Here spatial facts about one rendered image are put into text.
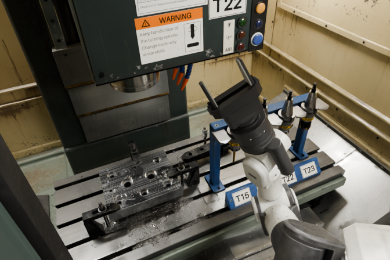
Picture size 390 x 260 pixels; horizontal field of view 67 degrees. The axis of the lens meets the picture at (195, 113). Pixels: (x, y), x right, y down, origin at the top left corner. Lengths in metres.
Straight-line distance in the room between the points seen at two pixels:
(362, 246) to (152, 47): 0.59
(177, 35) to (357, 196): 1.16
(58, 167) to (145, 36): 1.47
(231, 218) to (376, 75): 0.87
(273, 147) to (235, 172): 0.70
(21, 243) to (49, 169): 1.82
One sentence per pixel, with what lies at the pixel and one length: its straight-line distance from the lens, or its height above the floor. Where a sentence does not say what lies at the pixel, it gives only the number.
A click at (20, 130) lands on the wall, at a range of 2.02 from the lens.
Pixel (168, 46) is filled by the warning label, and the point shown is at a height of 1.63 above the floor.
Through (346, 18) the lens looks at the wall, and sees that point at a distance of 1.54.
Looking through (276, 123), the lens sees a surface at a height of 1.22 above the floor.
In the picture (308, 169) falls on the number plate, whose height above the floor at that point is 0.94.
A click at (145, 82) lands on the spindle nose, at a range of 0.86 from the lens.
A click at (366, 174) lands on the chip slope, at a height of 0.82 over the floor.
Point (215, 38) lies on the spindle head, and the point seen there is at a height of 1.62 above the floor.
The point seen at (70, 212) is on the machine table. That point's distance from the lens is 1.34.
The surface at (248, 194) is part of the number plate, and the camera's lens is 1.23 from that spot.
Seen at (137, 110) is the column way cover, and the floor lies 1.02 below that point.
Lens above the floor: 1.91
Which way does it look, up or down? 37 degrees down
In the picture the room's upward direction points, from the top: 3 degrees counter-clockwise
